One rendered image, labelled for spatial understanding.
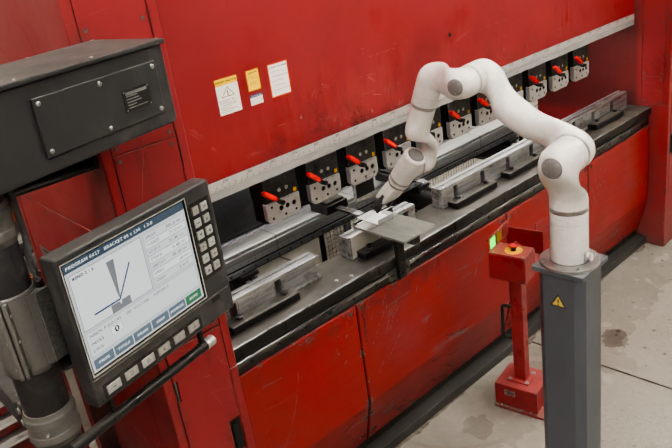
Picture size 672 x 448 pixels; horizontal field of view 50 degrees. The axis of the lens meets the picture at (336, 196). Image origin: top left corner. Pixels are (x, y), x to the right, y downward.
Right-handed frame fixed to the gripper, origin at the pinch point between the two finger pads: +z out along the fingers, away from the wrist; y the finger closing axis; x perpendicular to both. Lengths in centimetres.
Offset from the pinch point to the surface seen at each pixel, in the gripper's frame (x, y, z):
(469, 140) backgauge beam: -19, -97, 27
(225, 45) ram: -52, 55, -54
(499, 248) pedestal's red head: 38, -38, 5
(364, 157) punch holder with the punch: -16.2, 2.5, -12.8
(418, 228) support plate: 16.9, -1.4, -5.6
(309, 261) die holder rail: 2.4, 35.7, 11.4
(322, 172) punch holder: -17.2, 23.9, -13.5
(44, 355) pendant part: 13, 145, -50
